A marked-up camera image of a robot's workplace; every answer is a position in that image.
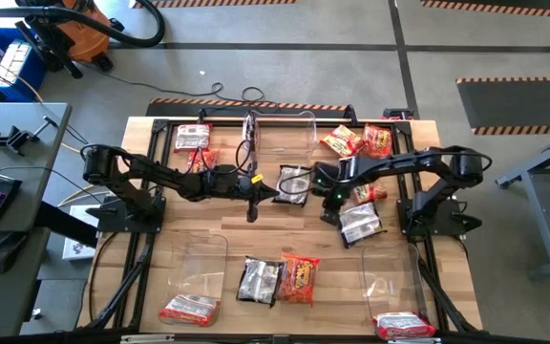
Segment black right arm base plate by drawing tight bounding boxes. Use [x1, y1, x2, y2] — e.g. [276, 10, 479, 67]
[396, 198, 484, 240]

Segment black hazard-striped floor mat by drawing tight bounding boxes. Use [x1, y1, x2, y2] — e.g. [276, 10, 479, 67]
[420, 0, 550, 20]
[131, 0, 300, 9]
[145, 97, 352, 118]
[455, 75, 550, 136]

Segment white box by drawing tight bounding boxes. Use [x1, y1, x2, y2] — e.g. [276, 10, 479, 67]
[62, 204, 109, 262]

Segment black floor cable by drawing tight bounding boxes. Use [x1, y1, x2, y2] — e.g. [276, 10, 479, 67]
[81, 61, 266, 104]

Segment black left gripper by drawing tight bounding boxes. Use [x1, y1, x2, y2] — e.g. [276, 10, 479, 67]
[221, 164, 281, 224]

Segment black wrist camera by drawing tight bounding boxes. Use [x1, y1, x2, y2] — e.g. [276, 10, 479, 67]
[207, 164, 242, 190]
[313, 161, 342, 191]

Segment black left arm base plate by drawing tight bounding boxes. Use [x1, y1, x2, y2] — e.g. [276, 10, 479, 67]
[86, 194, 166, 235]

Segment black vacuum hose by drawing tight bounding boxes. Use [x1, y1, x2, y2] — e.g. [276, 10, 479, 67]
[0, 0, 166, 49]

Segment black computer mouse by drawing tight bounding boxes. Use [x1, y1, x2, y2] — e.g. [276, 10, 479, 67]
[0, 231, 31, 276]

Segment grey metal stand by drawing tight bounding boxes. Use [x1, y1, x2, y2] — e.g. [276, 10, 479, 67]
[494, 128, 550, 281]

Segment black red device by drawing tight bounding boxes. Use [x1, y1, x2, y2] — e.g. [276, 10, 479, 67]
[382, 107, 414, 120]

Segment black desk clamp mount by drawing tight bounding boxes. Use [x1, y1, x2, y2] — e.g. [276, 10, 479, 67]
[0, 116, 61, 157]

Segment black metal table frame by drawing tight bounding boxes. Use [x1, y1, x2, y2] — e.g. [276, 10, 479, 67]
[76, 103, 486, 344]

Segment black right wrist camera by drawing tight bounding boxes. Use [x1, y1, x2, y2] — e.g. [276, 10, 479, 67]
[313, 161, 342, 191]

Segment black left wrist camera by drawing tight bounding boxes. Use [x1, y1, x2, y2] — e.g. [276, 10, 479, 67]
[207, 164, 242, 190]

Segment orange shop vacuum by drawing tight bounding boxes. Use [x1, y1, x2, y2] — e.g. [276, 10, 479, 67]
[14, 0, 114, 80]

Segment yellow cable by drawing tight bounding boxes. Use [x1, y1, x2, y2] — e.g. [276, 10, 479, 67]
[57, 188, 114, 206]

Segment silver snack packet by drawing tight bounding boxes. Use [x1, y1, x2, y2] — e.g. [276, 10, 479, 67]
[272, 164, 312, 207]
[235, 255, 284, 308]

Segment black desk leg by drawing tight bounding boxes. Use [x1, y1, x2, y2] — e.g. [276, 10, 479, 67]
[35, 200, 99, 247]

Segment clear plastic bin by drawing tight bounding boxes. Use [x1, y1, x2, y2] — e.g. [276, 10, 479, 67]
[242, 110, 318, 166]
[361, 242, 436, 341]
[159, 231, 229, 327]

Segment blue plastic crate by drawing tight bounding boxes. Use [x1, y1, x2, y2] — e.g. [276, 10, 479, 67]
[0, 27, 47, 104]

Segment grey desk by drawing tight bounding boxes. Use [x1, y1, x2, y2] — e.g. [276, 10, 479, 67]
[0, 102, 74, 340]

